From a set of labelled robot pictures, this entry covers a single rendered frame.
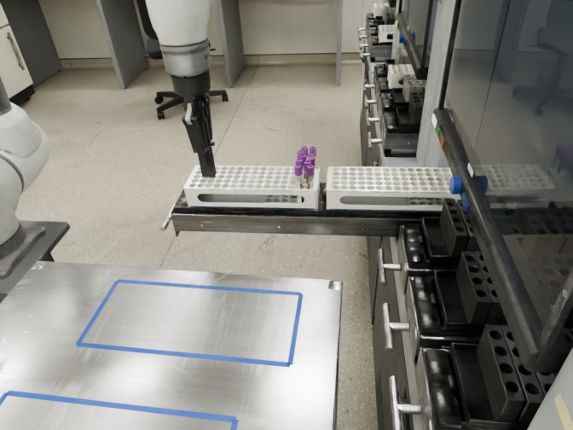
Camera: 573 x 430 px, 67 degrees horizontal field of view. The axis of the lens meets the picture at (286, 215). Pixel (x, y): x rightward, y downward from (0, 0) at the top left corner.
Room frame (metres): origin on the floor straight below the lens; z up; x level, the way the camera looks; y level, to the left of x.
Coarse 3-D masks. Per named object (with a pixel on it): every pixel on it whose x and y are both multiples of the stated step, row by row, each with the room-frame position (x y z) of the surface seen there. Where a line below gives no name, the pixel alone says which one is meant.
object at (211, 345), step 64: (0, 320) 0.50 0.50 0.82; (64, 320) 0.49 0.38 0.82; (128, 320) 0.48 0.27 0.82; (192, 320) 0.47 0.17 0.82; (256, 320) 0.47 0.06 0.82; (320, 320) 0.46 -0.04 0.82; (0, 384) 0.38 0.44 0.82; (64, 384) 0.37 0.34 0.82; (128, 384) 0.36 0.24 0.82; (192, 384) 0.36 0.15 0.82; (256, 384) 0.35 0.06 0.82; (320, 384) 0.34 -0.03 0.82
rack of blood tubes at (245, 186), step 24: (216, 168) 0.89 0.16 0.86; (240, 168) 0.89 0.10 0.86; (264, 168) 0.88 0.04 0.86; (288, 168) 0.87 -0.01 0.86; (192, 192) 0.81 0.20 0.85; (216, 192) 0.80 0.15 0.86; (240, 192) 0.79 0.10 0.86; (264, 192) 0.78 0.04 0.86; (288, 192) 0.77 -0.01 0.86; (312, 192) 0.77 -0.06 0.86
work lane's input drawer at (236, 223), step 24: (168, 216) 0.86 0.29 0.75; (192, 216) 0.79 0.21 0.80; (216, 216) 0.78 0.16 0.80; (240, 216) 0.77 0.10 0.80; (264, 216) 0.77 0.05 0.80; (288, 216) 0.76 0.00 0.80; (312, 216) 0.76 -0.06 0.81; (336, 216) 0.75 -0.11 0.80; (360, 216) 0.74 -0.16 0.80; (384, 216) 0.74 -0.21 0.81; (408, 216) 0.73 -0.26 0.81; (432, 216) 0.72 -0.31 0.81
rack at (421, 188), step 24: (336, 168) 0.85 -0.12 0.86; (360, 168) 0.85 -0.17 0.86; (384, 168) 0.84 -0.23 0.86; (408, 168) 0.83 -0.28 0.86; (432, 168) 0.82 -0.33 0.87; (336, 192) 0.76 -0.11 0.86; (360, 192) 0.75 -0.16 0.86; (384, 192) 0.75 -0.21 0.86; (408, 192) 0.74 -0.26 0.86; (432, 192) 0.73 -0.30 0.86
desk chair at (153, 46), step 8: (136, 0) 3.13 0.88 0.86; (144, 0) 3.13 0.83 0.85; (144, 8) 3.14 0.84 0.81; (144, 16) 3.14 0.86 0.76; (144, 24) 3.15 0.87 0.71; (152, 32) 3.16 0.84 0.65; (152, 40) 3.43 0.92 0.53; (152, 48) 3.22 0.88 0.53; (144, 56) 3.37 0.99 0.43; (152, 56) 3.21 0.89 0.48; (160, 56) 3.19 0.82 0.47; (160, 96) 3.53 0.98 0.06; (168, 96) 3.46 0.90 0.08; (176, 96) 3.43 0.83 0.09; (224, 96) 3.45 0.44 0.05; (168, 104) 3.24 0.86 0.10; (176, 104) 3.28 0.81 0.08; (160, 112) 3.19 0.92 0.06
